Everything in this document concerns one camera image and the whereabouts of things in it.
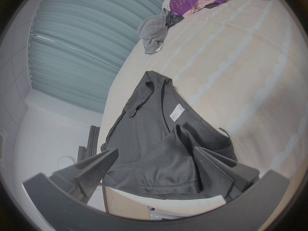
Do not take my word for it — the black shiny garment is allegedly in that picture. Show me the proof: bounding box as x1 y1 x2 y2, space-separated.
166 13 184 28

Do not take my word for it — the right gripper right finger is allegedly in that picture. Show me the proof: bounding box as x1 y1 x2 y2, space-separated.
194 146 260 198

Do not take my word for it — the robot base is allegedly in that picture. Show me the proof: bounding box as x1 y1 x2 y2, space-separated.
147 205 184 223

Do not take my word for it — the black T-shirt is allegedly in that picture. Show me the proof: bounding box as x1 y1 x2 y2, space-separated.
101 70 239 199

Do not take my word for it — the round white mirror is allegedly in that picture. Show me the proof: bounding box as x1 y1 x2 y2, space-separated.
58 155 75 168

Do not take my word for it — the bed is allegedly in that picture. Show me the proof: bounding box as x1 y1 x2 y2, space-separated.
100 0 308 222

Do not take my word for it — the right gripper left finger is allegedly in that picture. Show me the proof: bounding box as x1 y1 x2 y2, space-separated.
49 148 119 197

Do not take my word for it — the blue-green curtain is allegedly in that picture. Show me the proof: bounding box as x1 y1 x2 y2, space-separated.
28 34 125 114
32 0 180 69

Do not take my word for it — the black chest of drawers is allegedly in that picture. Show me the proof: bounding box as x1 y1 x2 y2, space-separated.
87 127 100 154

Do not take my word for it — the ceiling air vent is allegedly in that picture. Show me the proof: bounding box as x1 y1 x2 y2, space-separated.
0 127 10 168

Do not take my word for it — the purple satin garment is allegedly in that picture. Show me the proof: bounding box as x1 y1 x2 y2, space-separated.
169 0 270 16

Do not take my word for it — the grey garment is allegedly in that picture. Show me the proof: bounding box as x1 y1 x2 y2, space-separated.
137 9 169 55

